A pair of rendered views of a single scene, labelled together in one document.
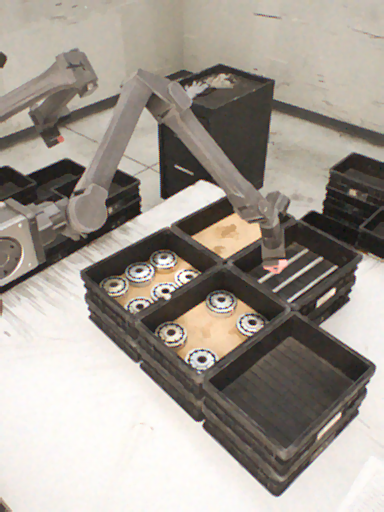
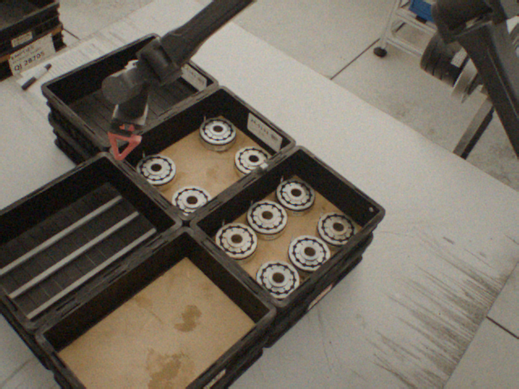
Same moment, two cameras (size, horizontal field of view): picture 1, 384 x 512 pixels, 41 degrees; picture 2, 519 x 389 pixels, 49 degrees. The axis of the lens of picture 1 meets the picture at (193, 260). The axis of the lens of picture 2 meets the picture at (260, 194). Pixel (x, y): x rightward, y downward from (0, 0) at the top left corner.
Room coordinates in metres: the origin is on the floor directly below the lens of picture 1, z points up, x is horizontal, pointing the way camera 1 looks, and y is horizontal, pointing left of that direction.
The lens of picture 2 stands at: (2.11, -0.10, 2.02)
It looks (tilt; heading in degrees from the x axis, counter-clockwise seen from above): 51 degrees down; 169
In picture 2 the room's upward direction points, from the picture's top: 11 degrees clockwise
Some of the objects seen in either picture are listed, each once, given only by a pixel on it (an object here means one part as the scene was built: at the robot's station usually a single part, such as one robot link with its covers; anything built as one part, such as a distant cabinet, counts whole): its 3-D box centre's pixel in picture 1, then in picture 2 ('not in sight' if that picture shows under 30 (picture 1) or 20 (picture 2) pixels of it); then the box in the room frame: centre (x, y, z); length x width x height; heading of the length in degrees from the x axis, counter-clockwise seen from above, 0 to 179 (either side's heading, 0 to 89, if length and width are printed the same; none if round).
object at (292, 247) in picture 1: (293, 272); (76, 245); (1.36, -0.36, 0.87); 0.40 x 0.30 x 0.11; 133
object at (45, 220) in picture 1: (38, 224); not in sight; (0.83, 0.31, 1.45); 0.09 x 0.08 x 0.12; 49
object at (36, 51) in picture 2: not in sight; (34, 58); (0.16, -0.76, 0.41); 0.31 x 0.02 x 0.16; 138
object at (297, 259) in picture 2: (139, 271); (309, 253); (1.37, 0.19, 0.86); 0.10 x 0.10 x 0.01
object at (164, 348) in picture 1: (213, 316); (205, 148); (1.09, -0.06, 0.92); 0.40 x 0.30 x 0.02; 133
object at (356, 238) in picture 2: (152, 269); (290, 220); (1.31, 0.14, 0.92); 0.40 x 0.30 x 0.02; 133
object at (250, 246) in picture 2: (189, 278); (236, 240); (1.33, 0.02, 0.86); 0.10 x 0.10 x 0.01
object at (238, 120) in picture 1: (214, 151); not in sight; (3.07, -0.13, 0.45); 0.60 x 0.45 x 0.90; 139
